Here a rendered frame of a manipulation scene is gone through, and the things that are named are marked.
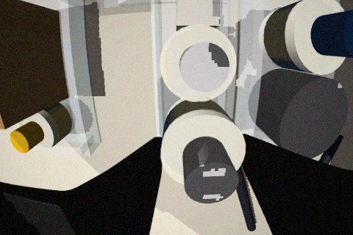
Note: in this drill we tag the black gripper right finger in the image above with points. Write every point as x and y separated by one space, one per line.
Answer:
298 195

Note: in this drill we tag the black flat bar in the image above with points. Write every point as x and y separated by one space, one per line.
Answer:
328 154
245 201

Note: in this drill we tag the tan rectangular block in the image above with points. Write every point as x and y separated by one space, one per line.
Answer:
32 73

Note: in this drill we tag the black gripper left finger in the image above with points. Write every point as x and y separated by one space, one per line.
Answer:
120 201

